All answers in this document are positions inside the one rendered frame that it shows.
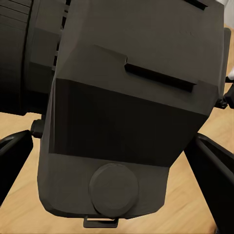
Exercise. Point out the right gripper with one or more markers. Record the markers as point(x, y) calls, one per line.
point(228, 98)

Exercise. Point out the digital camera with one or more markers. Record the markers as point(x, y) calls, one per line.
point(122, 85)

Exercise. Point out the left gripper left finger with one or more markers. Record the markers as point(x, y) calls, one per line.
point(14, 151)

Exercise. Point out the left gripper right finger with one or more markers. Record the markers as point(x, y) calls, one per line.
point(213, 167)

